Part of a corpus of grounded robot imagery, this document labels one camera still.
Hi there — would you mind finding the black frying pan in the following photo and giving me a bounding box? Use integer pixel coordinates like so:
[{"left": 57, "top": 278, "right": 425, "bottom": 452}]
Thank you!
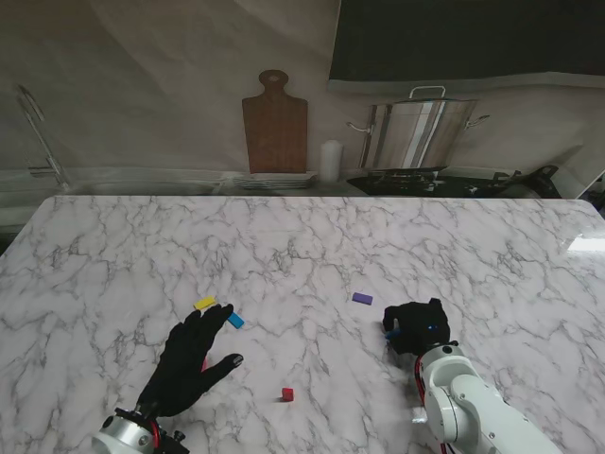
[{"left": 491, "top": 165, "right": 562, "bottom": 199}]

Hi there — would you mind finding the steel kitchen sink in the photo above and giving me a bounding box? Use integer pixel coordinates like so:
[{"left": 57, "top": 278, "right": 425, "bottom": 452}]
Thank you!
[{"left": 65, "top": 182, "right": 223, "bottom": 196}]

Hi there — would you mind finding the black gas stove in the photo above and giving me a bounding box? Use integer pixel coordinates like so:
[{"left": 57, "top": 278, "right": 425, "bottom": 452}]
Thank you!
[{"left": 347, "top": 166, "right": 502, "bottom": 198}]

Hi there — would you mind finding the brown wooden cutting board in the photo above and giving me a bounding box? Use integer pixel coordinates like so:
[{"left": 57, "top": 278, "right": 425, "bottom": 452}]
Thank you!
[{"left": 241, "top": 69, "right": 310, "bottom": 175}]

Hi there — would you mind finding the large steel stock pot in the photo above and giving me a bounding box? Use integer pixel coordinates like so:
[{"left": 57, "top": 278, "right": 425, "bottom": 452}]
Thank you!
[{"left": 347, "top": 84, "right": 493, "bottom": 170}]

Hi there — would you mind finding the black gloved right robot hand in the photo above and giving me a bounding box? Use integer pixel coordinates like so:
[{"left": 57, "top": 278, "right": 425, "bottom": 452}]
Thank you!
[{"left": 381, "top": 297, "right": 450, "bottom": 357}]

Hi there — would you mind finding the white cylinder candle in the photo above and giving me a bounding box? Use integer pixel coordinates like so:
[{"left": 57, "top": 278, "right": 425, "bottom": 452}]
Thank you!
[{"left": 320, "top": 139, "right": 344, "bottom": 183}]

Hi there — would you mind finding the chrome kitchen faucet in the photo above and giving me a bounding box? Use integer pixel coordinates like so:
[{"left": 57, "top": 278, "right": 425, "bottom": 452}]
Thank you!
[{"left": 16, "top": 84, "right": 72, "bottom": 190}]

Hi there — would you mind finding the dark range hood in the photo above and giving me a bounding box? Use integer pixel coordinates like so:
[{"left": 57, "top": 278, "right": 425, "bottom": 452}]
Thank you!
[{"left": 328, "top": 0, "right": 605, "bottom": 81}]

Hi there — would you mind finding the stack of white plates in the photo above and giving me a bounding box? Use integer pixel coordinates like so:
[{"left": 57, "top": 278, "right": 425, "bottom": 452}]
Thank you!
[{"left": 226, "top": 170, "right": 319, "bottom": 190}]

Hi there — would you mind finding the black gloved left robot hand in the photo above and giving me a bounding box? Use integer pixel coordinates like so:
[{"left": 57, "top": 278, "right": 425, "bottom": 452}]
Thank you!
[{"left": 136, "top": 303, "right": 245, "bottom": 418}]

